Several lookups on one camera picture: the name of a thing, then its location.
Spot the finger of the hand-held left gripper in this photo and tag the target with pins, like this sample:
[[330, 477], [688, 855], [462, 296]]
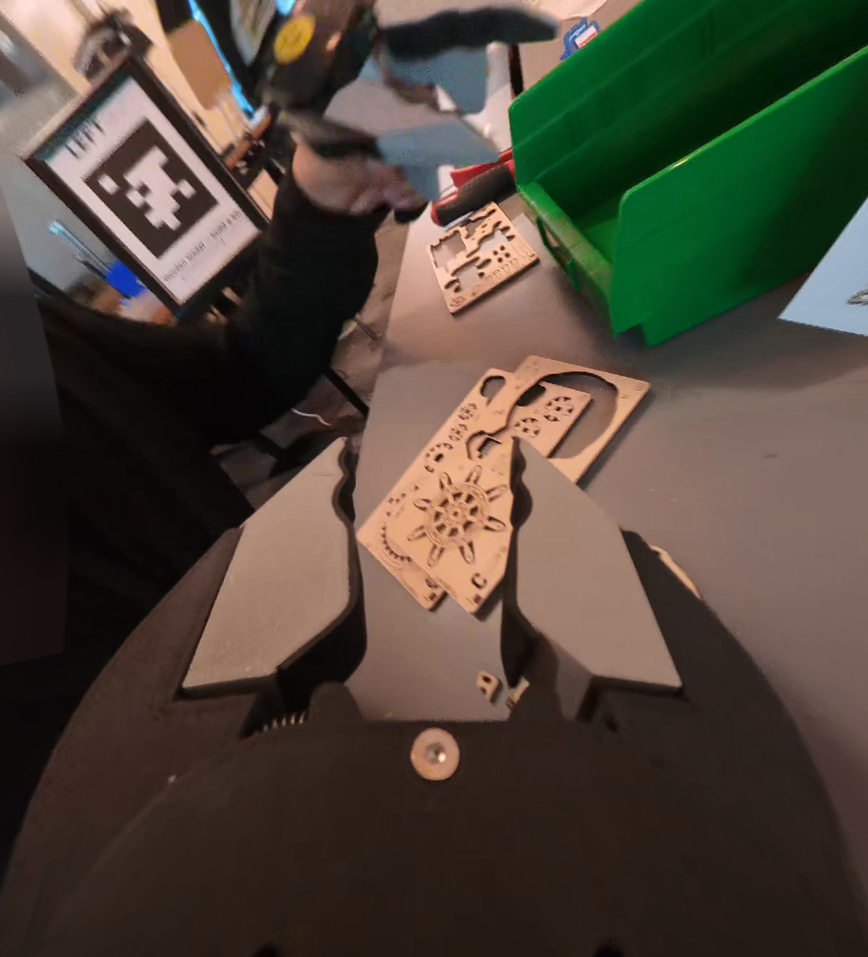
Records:
[[479, 75], [434, 161]]

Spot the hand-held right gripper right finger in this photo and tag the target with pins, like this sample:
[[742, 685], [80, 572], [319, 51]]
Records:
[[583, 590]]

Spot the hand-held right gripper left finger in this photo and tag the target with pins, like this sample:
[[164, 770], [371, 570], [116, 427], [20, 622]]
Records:
[[277, 583]]

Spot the wooden sheet with wheel part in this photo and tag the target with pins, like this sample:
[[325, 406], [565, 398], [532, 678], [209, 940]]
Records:
[[449, 516]]

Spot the person's left forearm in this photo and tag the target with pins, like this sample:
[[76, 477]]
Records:
[[307, 299]]

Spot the person's left hand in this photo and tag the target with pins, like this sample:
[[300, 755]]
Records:
[[363, 185]]

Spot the small punched-out wooden sheet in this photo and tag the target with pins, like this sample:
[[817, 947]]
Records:
[[482, 258]]

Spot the small wooden peg part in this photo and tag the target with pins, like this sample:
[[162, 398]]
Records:
[[518, 691]]

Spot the pale plywood panel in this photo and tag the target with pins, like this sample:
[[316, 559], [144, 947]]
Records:
[[201, 67]]

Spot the small wooden hook part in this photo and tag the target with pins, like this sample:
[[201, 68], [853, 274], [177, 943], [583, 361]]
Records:
[[488, 686]]

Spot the wooden sheet with large cutout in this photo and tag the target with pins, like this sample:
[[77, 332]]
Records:
[[613, 426]]

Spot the framed black-white marker sign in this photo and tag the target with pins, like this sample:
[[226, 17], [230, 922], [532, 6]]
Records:
[[150, 187]]

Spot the green plastic bin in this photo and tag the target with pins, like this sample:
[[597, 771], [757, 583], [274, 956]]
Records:
[[703, 149]]

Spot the person's black clothing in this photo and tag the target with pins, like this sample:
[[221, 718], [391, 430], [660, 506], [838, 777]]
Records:
[[142, 389]]

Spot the blue box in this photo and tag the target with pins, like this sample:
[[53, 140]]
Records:
[[126, 280]]

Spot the folded assembly instruction booklet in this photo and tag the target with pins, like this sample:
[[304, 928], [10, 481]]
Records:
[[852, 254]]

